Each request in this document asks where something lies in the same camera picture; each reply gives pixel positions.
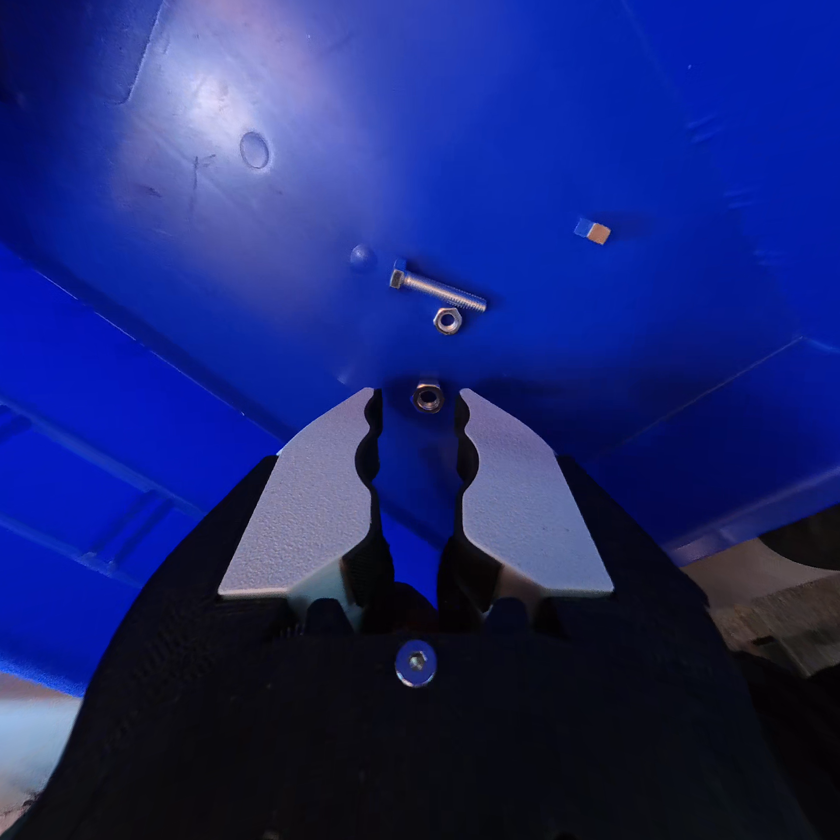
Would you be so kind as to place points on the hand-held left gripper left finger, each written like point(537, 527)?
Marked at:
point(309, 505)

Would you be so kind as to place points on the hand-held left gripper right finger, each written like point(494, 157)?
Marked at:
point(532, 505)

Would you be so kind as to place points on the silver hex nut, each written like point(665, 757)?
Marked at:
point(448, 320)
point(428, 397)

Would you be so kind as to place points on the long thin silver bolt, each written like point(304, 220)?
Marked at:
point(440, 290)

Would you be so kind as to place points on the large blue plastic bin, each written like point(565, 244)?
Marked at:
point(197, 197)

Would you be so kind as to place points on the small square metal nut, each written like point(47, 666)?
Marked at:
point(593, 232)

